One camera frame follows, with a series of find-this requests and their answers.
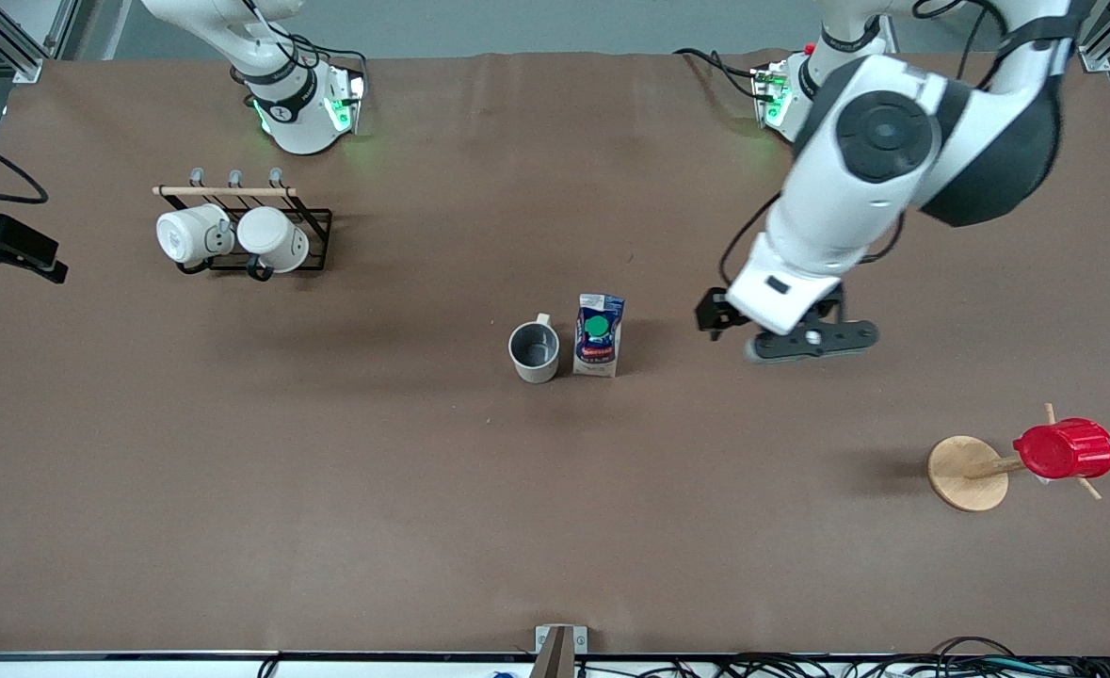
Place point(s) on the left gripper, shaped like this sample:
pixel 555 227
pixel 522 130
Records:
pixel 713 312

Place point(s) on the blue and white milk carton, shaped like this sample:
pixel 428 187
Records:
pixel 597 353

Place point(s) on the white mug with grey inside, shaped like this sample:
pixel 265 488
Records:
pixel 534 372

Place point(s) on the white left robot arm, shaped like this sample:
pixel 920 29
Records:
pixel 884 132

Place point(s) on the red plastic cup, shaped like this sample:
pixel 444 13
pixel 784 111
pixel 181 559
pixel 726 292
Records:
pixel 1068 450

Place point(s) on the brown table cover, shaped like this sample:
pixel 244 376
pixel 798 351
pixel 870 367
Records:
pixel 554 490

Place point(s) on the wooden mug tree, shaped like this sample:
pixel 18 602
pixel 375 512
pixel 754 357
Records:
pixel 967 476

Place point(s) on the aluminium frame profile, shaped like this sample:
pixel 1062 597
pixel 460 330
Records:
pixel 8 47
pixel 1102 38

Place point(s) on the silver metal bracket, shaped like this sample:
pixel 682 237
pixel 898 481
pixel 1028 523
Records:
pixel 562 640

